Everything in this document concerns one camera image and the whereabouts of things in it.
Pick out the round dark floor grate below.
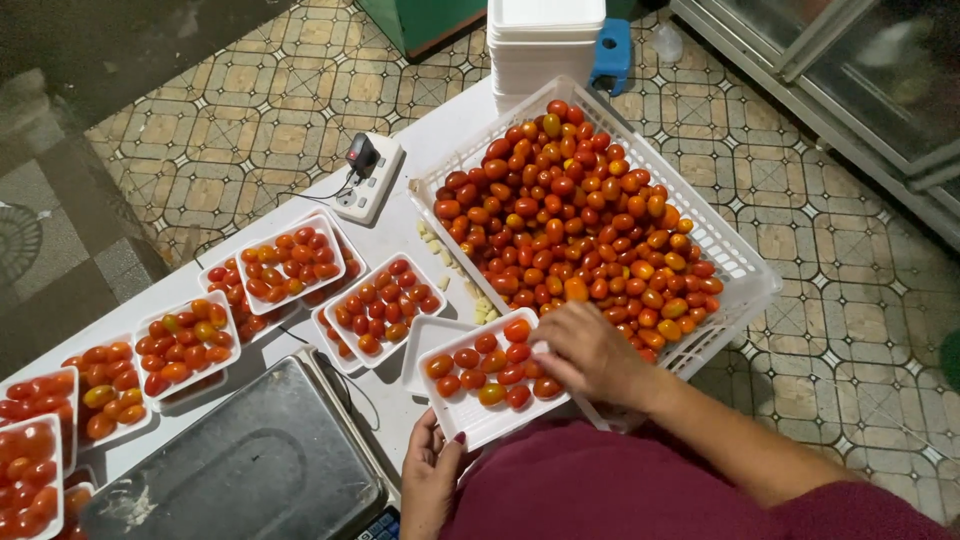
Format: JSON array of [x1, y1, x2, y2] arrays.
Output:
[[0, 203, 45, 288]]

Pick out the person's maroon shirt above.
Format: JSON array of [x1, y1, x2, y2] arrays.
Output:
[[441, 418, 960, 540]]

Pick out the green cabinet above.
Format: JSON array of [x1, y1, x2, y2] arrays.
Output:
[[355, 0, 489, 63]]

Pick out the row of tomato-filled trays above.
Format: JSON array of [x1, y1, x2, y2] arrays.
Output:
[[0, 212, 450, 540]]

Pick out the white foam tray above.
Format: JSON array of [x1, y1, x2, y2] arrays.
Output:
[[401, 315, 481, 399], [416, 307, 573, 453]]

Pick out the blue plastic stool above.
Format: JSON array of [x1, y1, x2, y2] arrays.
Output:
[[589, 18, 633, 98]]

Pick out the stack of white foam boxes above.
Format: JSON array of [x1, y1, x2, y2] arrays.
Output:
[[486, 0, 608, 115]]

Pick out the scattered pale small pieces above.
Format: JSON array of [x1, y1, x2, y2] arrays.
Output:
[[415, 219, 501, 326]]

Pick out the white power strip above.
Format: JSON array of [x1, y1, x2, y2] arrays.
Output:
[[328, 132, 407, 226]]

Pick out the white plastic lattice crate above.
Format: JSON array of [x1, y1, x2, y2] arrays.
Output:
[[407, 75, 783, 435]]

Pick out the thin black cable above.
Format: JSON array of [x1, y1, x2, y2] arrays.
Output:
[[193, 171, 357, 265]]

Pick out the glass door display cabinet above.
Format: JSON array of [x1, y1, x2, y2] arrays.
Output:
[[669, 0, 960, 253]]

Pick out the small batch of cherry tomatoes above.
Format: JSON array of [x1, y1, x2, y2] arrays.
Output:
[[424, 318, 564, 411]]

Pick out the black plug adapter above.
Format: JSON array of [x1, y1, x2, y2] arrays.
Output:
[[345, 132, 381, 179]]

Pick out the clear plastic bottle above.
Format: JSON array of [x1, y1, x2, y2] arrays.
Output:
[[649, 22, 685, 64]]

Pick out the steel platform weighing scale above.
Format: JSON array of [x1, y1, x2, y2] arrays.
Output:
[[78, 351, 402, 540]]

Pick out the heap of cherry tomatoes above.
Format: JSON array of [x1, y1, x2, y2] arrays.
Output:
[[433, 99, 726, 366]]

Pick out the person's left hand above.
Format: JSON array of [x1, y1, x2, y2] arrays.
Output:
[[399, 408, 482, 528]]

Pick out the person's right hand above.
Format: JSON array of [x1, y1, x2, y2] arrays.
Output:
[[529, 301, 666, 413]]

